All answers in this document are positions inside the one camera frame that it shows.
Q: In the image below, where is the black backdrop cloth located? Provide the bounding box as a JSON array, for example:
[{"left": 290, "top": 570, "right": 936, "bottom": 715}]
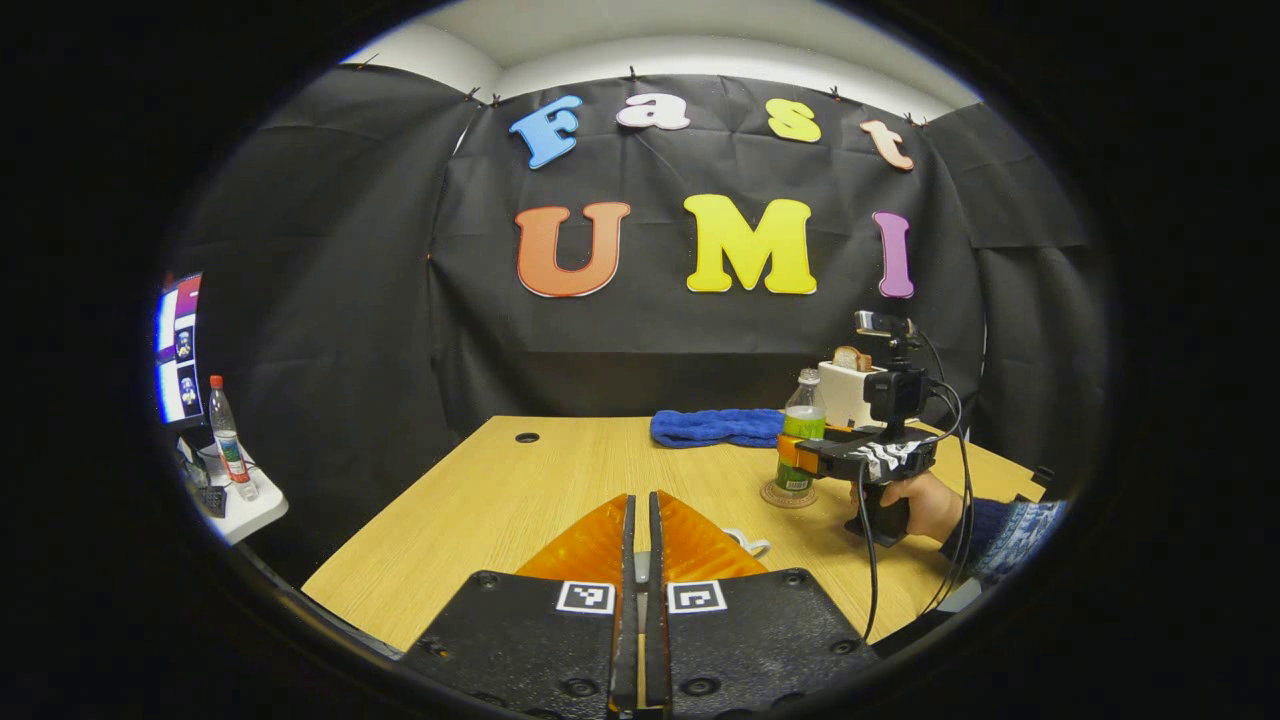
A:
[{"left": 165, "top": 62, "right": 1111, "bottom": 581}]

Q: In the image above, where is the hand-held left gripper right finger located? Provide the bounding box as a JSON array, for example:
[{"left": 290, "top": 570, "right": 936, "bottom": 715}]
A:
[{"left": 648, "top": 491, "right": 881, "bottom": 720}]

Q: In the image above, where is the round brown coaster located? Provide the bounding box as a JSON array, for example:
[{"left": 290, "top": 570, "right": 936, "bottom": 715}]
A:
[{"left": 760, "top": 478, "right": 819, "bottom": 510}]

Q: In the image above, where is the computer monitor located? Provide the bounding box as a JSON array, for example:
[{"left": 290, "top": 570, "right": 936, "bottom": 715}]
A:
[{"left": 155, "top": 273, "right": 206, "bottom": 426}]

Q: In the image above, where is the red cap plastic bottle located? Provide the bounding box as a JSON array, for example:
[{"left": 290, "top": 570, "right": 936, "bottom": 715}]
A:
[{"left": 208, "top": 375, "right": 259, "bottom": 501}]

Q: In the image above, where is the blue towel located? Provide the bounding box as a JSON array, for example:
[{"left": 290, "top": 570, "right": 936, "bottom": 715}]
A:
[{"left": 650, "top": 408, "right": 786, "bottom": 449}]

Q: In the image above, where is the green label water bottle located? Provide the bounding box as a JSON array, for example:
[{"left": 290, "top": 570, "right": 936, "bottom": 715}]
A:
[{"left": 775, "top": 368, "right": 828, "bottom": 493}]

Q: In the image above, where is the small white side table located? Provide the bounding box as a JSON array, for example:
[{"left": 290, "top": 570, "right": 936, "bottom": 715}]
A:
[{"left": 180, "top": 445, "right": 291, "bottom": 546}]

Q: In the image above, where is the white toaster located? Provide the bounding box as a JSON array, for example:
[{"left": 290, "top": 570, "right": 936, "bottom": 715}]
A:
[{"left": 818, "top": 360, "right": 886, "bottom": 429}]

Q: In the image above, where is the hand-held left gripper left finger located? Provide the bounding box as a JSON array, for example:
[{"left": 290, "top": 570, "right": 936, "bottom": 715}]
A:
[{"left": 400, "top": 492, "right": 641, "bottom": 720}]

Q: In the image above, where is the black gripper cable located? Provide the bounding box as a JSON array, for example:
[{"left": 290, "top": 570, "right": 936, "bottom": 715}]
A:
[{"left": 855, "top": 330, "right": 976, "bottom": 641}]

